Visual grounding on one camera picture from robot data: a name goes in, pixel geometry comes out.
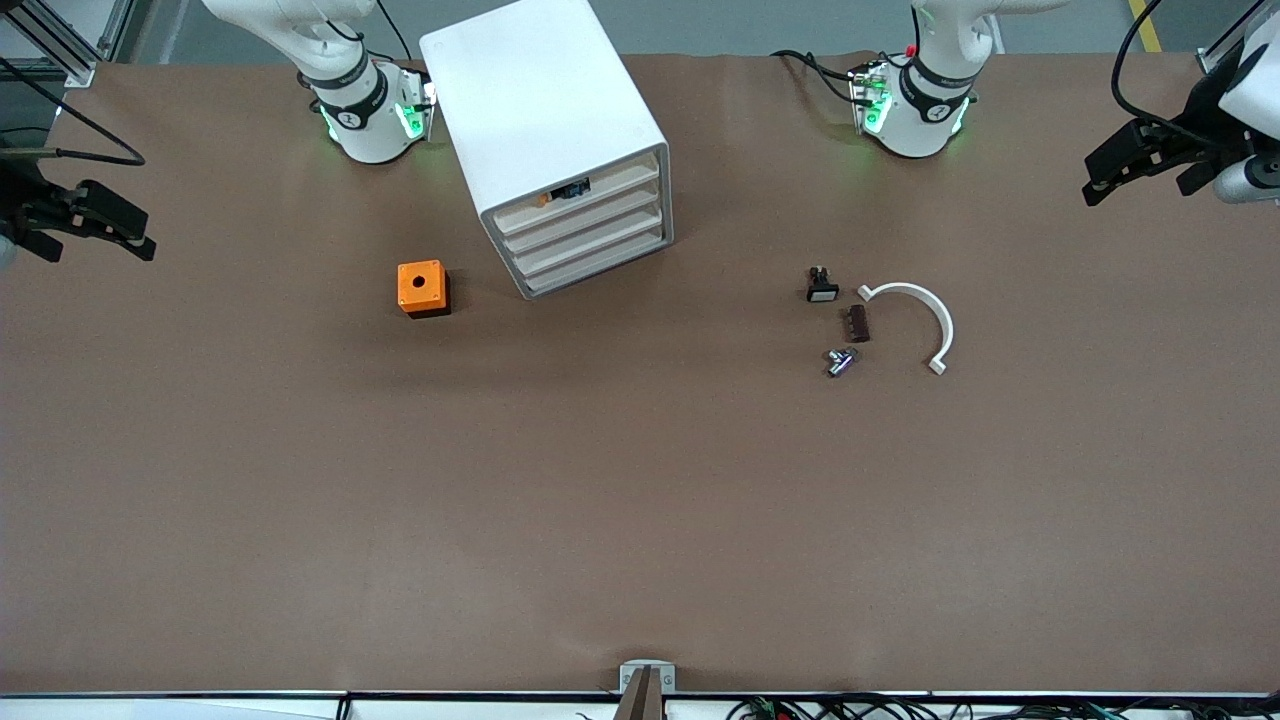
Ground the white drawer cabinet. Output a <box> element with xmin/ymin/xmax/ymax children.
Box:
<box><xmin>420</xmin><ymin>0</ymin><xmax>673</xmax><ymax>301</ymax></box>

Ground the white closed drawer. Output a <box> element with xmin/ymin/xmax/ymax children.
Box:
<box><xmin>520</xmin><ymin>230</ymin><xmax>671</xmax><ymax>299</ymax></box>
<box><xmin>510</xmin><ymin>208</ymin><xmax>667</xmax><ymax>277</ymax></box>
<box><xmin>500</xmin><ymin>185</ymin><xmax>664</xmax><ymax>256</ymax></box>

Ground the white curved plastic arc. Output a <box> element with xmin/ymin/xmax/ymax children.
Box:
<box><xmin>857</xmin><ymin>282</ymin><xmax>956</xmax><ymax>376</ymax></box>

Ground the orange box with hole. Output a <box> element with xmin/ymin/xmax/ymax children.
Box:
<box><xmin>397</xmin><ymin>259</ymin><xmax>451</xmax><ymax>319</ymax></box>

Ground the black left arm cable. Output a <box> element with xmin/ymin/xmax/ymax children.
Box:
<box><xmin>1111</xmin><ymin>0</ymin><xmax>1216</xmax><ymax>129</ymax></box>

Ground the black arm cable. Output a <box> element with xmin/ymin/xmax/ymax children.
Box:
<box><xmin>1111</xmin><ymin>0</ymin><xmax>1216</xmax><ymax>129</ymax></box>
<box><xmin>0</xmin><ymin>55</ymin><xmax>147</xmax><ymax>167</ymax></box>

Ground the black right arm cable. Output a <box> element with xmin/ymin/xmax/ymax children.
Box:
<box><xmin>0</xmin><ymin>55</ymin><xmax>147</xmax><ymax>167</ymax></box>

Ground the aluminium frame profile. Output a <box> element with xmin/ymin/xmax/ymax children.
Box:
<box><xmin>0</xmin><ymin>0</ymin><xmax>131</xmax><ymax>89</ymax></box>
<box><xmin>1198</xmin><ymin>0</ymin><xmax>1266</xmax><ymax>76</ymax></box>

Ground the black left base cable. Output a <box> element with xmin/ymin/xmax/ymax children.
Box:
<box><xmin>770</xmin><ymin>49</ymin><xmax>863</xmax><ymax>103</ymax></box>

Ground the white table edge rail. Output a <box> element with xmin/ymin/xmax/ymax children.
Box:
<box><xmin>0</xmin><ymin>690</ymin><xmax>1280</xmax><ymax>720</ymax></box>

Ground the black cable bundle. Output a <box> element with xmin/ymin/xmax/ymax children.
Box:
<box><xmin>725</xmin><ymin>693</ymin><xmax>1280</xmax><ymax>720</ymax></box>

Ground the grey metal table bracket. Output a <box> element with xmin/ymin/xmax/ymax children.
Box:
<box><xmin>615</xmin><ymin>660</ymin><xmax>677</xmax><ymax>720</ymax></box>

